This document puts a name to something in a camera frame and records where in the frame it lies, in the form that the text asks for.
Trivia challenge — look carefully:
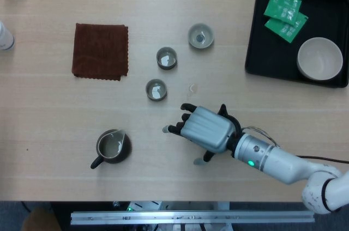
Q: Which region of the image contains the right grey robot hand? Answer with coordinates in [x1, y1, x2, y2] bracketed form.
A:
[161, 102, 237, 166]

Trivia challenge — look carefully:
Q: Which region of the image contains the small grey cup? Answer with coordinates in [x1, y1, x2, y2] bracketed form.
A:
[145, 78, 168, 102]
[187, 22, 215, 51]
[155, 46, 178, 70]

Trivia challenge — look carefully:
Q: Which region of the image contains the black square tray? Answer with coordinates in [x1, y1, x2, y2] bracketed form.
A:
[244, 0, 349, 89]

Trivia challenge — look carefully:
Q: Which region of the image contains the green tea packet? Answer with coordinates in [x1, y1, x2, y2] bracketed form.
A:
[263, 0, 303, 27]
[264, 11, 309, 44]

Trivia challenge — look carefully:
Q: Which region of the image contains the beige bowl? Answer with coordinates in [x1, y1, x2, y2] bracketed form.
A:
[296, 37, 344, 81]

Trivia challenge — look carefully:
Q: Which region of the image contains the brown folded cloth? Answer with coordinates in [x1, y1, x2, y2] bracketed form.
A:
[71, 22, 129, 82]

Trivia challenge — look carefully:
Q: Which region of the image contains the brown rounded object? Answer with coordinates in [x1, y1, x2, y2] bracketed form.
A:
[21, 206, 62, 231]

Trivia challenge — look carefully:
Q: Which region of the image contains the white bottle with blue band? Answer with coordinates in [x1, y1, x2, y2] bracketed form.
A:
[0, 20, 16, 52]

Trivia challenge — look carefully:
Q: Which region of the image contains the aluminium rail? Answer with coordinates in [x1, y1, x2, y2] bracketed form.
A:
[70, 209, 315, 226]

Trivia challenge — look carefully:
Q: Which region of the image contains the dark pitcher with handle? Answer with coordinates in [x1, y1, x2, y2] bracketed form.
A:
[90, 129, 133, 170]

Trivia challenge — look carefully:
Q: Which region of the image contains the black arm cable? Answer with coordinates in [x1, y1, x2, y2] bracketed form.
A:
[296, 155, 349, 164]

